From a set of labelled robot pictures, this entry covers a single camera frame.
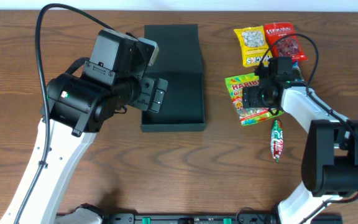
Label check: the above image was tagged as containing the Haribo worms gummy bag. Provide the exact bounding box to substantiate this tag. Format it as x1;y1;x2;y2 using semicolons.
225;73;284;126

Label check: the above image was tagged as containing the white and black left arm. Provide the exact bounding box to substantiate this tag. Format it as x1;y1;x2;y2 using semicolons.
1;29;168;223

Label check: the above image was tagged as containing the black open gift box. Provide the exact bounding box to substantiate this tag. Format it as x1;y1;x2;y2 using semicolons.
140;24;206;133

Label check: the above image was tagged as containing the green KitKat Chunky bar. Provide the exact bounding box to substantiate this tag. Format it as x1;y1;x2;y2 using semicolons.
270;119;283;162

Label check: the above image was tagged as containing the blue Oreo cookie pack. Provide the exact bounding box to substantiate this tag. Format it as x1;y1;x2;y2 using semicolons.
292;61;304;82

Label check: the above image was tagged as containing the yellow Hacks candy bag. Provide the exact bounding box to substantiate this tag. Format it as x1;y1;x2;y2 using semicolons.
234;26;272;67

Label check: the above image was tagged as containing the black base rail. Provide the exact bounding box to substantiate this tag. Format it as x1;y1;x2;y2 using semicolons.
54;207;344;224

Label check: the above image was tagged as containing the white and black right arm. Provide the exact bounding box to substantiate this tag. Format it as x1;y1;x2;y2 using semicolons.
243;57;358;223

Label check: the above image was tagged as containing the red candy bag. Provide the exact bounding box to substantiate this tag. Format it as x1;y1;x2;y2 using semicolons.
264;22;308;62

